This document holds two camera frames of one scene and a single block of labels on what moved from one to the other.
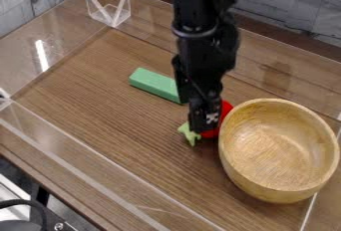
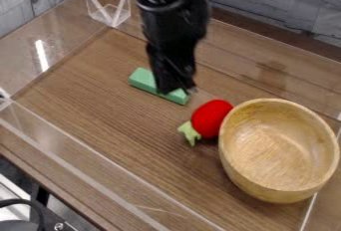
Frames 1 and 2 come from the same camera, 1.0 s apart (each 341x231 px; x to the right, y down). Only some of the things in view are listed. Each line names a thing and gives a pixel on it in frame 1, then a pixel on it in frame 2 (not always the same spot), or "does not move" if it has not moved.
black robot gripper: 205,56 -> 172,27
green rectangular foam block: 155,84 does not move
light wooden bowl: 278,149 does not move
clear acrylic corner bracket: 110,14 does not move
